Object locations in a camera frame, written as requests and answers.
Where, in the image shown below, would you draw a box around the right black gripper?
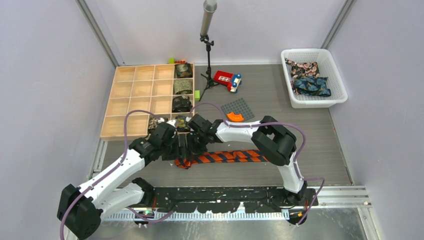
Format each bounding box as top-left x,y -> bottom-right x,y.
186,132 -> 208,161

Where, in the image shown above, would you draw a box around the orange navy striped tie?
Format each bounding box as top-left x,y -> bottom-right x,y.
174,149 -> 268,169

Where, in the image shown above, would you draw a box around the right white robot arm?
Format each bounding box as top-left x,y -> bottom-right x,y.
187,114 -> 308,205

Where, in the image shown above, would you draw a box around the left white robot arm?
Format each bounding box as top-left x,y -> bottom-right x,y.
57,120 -> 178,240

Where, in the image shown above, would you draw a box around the rolled blue gold flower tie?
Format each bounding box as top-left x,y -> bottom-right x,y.
175,115 -> 191,133

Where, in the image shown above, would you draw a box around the rolled beige floral tie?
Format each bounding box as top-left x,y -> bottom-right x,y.
147,116 -> 164,134

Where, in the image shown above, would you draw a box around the orange curved block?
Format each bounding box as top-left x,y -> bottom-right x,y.
226,111 -> 245,123

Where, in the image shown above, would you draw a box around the rolled black gold tie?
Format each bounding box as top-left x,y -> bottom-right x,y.
171,95 -> 193,113

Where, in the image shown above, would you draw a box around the green block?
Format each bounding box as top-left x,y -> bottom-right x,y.
194,90 -> 201,101

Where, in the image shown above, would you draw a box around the grey lego baseplate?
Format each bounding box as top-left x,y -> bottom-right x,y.
221,98 -> 255,122

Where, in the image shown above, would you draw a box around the rolled olive patterned tie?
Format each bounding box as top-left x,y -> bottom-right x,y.
173,78 -> 194,95

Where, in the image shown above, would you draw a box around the wooden compartment tray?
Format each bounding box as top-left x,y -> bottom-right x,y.
100,63 -> 196,141

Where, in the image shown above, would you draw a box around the red toy block car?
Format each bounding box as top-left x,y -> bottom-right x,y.
213,70 -> 242,94

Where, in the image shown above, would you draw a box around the rolled dark tie top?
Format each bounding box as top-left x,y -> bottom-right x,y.
175,63 -> 193,79

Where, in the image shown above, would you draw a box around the green and red small toys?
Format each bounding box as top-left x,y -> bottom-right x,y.
168,58 -> 186,64

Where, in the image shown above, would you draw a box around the black tripod stand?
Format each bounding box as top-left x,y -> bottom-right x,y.
199,34 -> 219,101

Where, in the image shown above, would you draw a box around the blue patterned tie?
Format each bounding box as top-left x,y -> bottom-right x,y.
292,76 -> 332,97

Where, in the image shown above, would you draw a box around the white plastic basket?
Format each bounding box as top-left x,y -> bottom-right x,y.
281,48 -> 348,109

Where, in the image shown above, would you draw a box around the pink floral dark tie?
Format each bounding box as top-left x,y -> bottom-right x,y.
284,58 -> 320,79

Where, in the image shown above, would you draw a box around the grey microphone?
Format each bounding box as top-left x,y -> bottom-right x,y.
200,0 -> 218,37

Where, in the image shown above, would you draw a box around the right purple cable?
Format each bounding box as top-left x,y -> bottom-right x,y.
188,101 -> 326,226

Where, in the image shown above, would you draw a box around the purple cable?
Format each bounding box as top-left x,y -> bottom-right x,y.
58,109 -> 176,240
188,101 -> 326,226

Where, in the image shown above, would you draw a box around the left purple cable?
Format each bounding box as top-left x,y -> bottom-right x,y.
58,109 -> 176,240

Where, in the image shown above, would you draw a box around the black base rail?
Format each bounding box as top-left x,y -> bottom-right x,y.
130,186 -> 318,214

